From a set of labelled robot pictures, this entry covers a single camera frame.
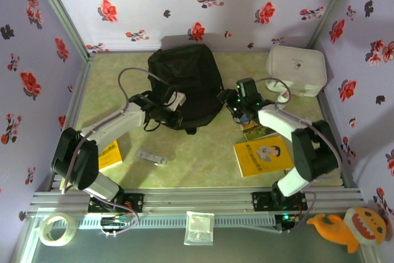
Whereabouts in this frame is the green yellow book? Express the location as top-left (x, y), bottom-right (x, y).
top-left (241, 119), bottom-right (279, 142)

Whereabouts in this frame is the clear plastic pencil case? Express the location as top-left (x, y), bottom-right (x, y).
top-left (135, 150), bottom-right (170, 167)

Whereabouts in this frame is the black backpack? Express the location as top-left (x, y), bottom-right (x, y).
top-left (141, 43), bottom-right (225, 136)

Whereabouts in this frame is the yellow book with cartoon boy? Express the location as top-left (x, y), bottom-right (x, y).
top-left (233, 135), bottom-right (295, 179)

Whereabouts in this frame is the clear plastic bag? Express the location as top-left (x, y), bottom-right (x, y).
top-left (183, 210), bottom-right (215, 246)

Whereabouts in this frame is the small white bottle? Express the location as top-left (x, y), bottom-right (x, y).
top-left (275, 92), bottom-right (290, 107)

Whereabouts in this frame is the white zipped storage case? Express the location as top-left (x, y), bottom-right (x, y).
top-left (265, 44), bottom-right (328, 98)

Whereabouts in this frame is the yellow book with black text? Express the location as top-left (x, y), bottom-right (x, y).
top-left (97, 139), bottom-right (124, 172)

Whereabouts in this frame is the orange shark plush toy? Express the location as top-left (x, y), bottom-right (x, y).
top-left (306, 206), bottom-right (388, 254)

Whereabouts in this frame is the clear tape roll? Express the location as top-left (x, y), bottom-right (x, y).
top-left (39, 213), bottom-right (78, 247)

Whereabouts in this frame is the left arm grey cable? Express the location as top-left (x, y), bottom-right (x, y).
top-left (60, 68), bottom-right (171, 195)

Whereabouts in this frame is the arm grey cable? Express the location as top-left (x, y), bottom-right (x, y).
top-left (254, 77), bottom-right (344, 235)
top-left (60, 68), bottom-right (171, 195)

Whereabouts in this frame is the aluminium frame rail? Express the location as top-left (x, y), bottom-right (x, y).
top-left (26, 186), bottom-right (369, 219)

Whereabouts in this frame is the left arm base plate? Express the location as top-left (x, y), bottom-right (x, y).
top-left (87, 192), bottom-right (145, 214)

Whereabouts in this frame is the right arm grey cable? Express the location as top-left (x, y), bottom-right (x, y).
top-left (254, 77), bottom-right (344, 235)

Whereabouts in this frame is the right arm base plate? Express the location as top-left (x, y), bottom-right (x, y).
top-left (251, 191), bottom-right (308, 212)

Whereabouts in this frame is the grey slotted cable duct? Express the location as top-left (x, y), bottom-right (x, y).
top-left (75, 215), bottom-right (276, 229)

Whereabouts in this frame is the aluminium corner post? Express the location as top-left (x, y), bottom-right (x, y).
top-left (28, 0), bottom-right (95, 62)
top-left (307, 0), bottom-right (361, 49)

